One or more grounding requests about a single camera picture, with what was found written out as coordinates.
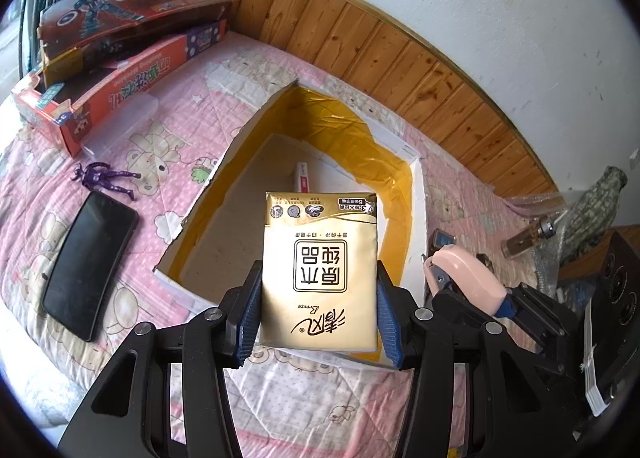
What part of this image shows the black smartphone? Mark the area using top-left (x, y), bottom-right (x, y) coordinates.
top-left (41, 190), bottom-right (141, 343)

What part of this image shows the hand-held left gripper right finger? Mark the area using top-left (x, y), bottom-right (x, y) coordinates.
top-left (375, 261), bottom-right (584, 458)

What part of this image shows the pink bear printed blanket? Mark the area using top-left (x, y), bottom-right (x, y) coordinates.
top-left (0, 32), bottom-right (551, 458)

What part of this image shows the small red white box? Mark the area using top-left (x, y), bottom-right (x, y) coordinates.
top-left (291, 162), bottom-right (315, 195)

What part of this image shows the dark red robot toy box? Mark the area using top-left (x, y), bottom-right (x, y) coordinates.
top-left (37, 0), bottom-right (234, 88)

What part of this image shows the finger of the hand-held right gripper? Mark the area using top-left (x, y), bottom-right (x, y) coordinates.
top-left (433, 288), bottom-right (482, 325)
top-left (502, 285), bottom-right (587, 355)

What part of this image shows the glass bottle metal cap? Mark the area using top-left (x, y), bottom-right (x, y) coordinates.
top-left (501, 218), bottom-right (558, 259)

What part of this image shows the long orange toy box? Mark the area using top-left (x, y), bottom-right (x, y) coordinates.
top-left (11, 20), bottom-right (231, 159)

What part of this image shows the purple action figure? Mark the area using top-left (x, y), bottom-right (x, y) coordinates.
top-left (72, 163), bottom-right (143, 201)

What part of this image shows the camouflage cloth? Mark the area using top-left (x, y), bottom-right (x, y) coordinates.
top-left (562, 165), bottom-right (629, 259)

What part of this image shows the clear plastic bag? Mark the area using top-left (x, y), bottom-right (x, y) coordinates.
top-left (510, 190), bottom-right (583, 233)

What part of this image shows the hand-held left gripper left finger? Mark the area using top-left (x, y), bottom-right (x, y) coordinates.
top-left (60, 260), bottom-right (266, 458)

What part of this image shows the gold tissue pack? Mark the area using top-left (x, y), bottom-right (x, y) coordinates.
top-left (258, 192), bottom-right (382, 353)

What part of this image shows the clear plastic case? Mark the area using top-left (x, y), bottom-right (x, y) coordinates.
top-left (82, 95), bottom-right (161, 161)

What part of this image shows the white cardboard box yellow lining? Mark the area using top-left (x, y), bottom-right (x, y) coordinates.
top-left (151, 79), bottom-right (429, 370)

